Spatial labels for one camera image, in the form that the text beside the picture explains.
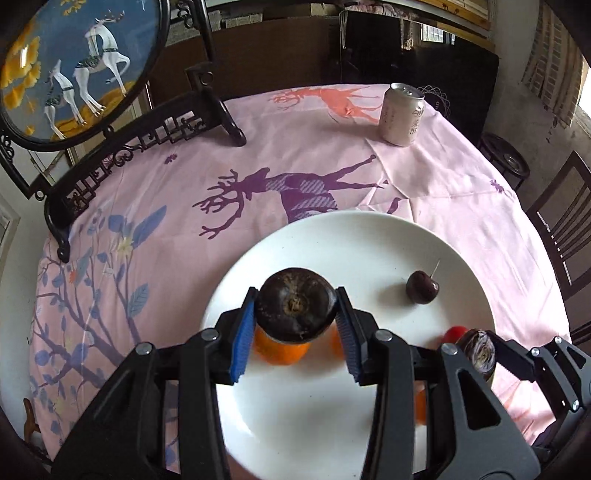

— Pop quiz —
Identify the dark cherry with stem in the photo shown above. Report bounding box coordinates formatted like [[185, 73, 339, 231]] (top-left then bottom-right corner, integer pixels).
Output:
[[406, 262, 440, 305]]

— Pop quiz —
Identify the dark purple chestnut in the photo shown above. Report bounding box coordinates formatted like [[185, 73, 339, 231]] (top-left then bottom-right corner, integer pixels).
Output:
[[456, 329, 497, 382]]

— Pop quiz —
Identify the small red cherry tomato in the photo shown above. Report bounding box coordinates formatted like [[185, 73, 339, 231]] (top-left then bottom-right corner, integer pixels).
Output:
[[442, 325, 469, 344]]

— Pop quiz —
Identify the orange tangerine under gripper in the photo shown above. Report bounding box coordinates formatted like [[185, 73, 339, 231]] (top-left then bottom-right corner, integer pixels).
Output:
[[253, 327, 311, 366]]

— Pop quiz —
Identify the white oval plate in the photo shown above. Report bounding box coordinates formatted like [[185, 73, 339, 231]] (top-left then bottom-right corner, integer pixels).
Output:
[[204, 211, 494, 479]]

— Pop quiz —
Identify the pink deer print tablecloth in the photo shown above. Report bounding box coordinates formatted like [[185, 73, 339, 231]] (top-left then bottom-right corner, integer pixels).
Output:
[[30, 85, 569, 455]]

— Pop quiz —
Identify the dark wooden chair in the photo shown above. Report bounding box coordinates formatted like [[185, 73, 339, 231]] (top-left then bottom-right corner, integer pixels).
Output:
[[526, 150, 591, 301]]

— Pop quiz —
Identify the round black stool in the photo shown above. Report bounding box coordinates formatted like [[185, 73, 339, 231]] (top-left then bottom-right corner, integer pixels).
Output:
[[477, 132, 531, 190]]

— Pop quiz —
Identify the white beverage can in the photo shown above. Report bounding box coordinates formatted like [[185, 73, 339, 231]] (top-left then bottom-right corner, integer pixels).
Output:
[[379, 82, 426, 147]]

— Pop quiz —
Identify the deer embroidery round screen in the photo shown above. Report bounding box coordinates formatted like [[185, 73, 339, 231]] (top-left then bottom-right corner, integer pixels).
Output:
[[1, 1, 246, 261]]

